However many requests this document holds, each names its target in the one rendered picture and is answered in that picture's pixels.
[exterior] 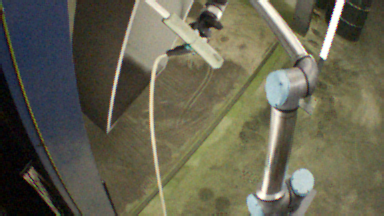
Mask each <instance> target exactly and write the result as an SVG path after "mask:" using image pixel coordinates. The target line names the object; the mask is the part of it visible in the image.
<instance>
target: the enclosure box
mask: <svg viewBox="0 0 384 216"><path fill-rule="evenodd" d="M154 1H155V2H156V3H158V5H160V6H161V7H162V8H163V9H165V10H166V11H167V13H169V14H170V13H174V14H176V15H177V16H178V17H179V18H180V19H181V20H183V21H185V19H186V17H187V15H188V11H189V9H190V7H191V5H192V3H193V2H194V0H154ZM75 8H76V9H75V15H74V24H73V31H72V32H73V35H72V42H71V44H72V46H71V47H72V56H73V61H74V62H73V65H74V71H75V72H74V73H75V80H76V85H77V92H78V98H79V101H80V108H81V111H82V112H83V113H84V114H85V115H86V116H87V117H88V118H90V119H91V121H93V123H94V124H96V126H97V127H99V128H100V129H102V131H103V132H105V133H106V135H107V133H108V132H109V131H110V130H111V128H112V127H113V126H115V124H116V123H117V122H118V120H119V118H120V117H121V116H122V115H123V114H124V113H125V112H126V111H127V110H128V108H129V107H130V106H131V105H132V103H133V102H134V101H135V99H136V98H137V97H138V96H139V95H140V94H142V93H143V92H144V91H145V89H146V87H147V86H148V85H149V84H150V83H151V73H152V71H153V68H154V64H155V61H156V59H157V57H159V56H160V55H162V54H163V53H166V51H167V50H170V49H173V46H174V44H175V41H176V39H177V37H178V35H176V34H175V33H174V31H172V30H171V29H170V28H168V27H167V25H165V24H164V23H163V22H161V21H162V19H163V18H164V16H162V15H161V14H159V12H157V10H156V9H155V8H153V7H152V6H151V5H149V3H147V2H146V1H145V0H77V1H76V6H75ZM168 59H169V57H168V56H164V57H162V58H160V60H159V61H158V64H157V68H156V72H155V78H156V77H157V76H158V75H159V74H160V73H161V71H162V70H163V69H164V68H165V66H166V64H167V62H168Z"/></svg>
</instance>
